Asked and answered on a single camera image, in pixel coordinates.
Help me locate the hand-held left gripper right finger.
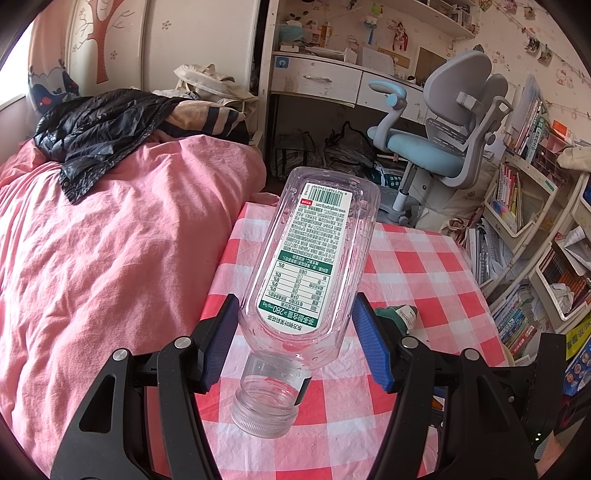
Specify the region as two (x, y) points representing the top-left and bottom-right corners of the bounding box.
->
(352, 293), (539, 480)

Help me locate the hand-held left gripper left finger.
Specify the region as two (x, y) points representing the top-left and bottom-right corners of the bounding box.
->
(50, 293), (241, 480)

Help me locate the green wrapper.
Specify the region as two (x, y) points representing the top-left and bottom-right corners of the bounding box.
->
(374, 305), (420, 333)

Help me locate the clear plastic bottle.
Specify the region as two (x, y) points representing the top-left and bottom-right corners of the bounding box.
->
(230, 166), (382, 438)

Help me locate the person's right forearm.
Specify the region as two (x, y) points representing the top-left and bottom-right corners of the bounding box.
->
(536, 431), (571, 480)

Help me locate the yellow printed box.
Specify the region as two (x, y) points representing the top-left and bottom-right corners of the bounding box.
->
(563, 320), (591, 398)

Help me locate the red white checkered tablecloth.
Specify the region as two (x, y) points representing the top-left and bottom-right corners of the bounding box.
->
(191, 202), (509, 480)

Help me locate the pink duvet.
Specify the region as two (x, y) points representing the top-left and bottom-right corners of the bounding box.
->
(0, 134), (267, 476)

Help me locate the white bookshelf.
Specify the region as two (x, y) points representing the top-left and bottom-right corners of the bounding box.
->
(464, 74), (591, 361)

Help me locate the blue patterned bag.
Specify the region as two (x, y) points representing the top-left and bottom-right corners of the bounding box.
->
(372, 161), (407, 188)

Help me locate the beige cloth bag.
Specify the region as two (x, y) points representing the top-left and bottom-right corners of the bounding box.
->
(443, 171), (497, 236)

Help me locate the bookshelf with books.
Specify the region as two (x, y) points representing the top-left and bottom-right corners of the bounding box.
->
(466, 78), (591, 361)

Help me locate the clear plastic storage bag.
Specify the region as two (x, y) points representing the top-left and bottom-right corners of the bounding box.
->
(323, 122), (377, 174)
(274, 131), (319, 178)

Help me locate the grey blue desk chair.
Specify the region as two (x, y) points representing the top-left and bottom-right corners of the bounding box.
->
(367, 51), (514, 227)

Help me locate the cream cloth bundle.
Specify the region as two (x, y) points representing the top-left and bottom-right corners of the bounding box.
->
(556, 145), (591, 174)

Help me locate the beige navy striped pillow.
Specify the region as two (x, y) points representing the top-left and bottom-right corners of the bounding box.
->
(161, 99), (252, 144)

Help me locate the black down jacket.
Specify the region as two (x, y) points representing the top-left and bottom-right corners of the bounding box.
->
(33, 89), (183, 205)

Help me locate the cream canvas tote bag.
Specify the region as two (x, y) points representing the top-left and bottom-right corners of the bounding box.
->
(173, 64), (259, 121)

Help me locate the white desk with drawers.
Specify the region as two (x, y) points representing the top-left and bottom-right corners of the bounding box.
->
(259, 0), (478, 181)

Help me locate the cork board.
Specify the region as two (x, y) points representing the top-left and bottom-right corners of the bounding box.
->
(416, 46), (448, 81)

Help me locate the cartoon printed cloth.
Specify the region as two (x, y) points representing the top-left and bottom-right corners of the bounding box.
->
(28, 65), (80, 116)

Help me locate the white wardrobe with tree print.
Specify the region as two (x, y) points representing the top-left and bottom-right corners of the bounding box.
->
(65, 0), (266, 100)

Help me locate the window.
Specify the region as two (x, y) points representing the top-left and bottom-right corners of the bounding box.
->
(0, 18), (35, 112)

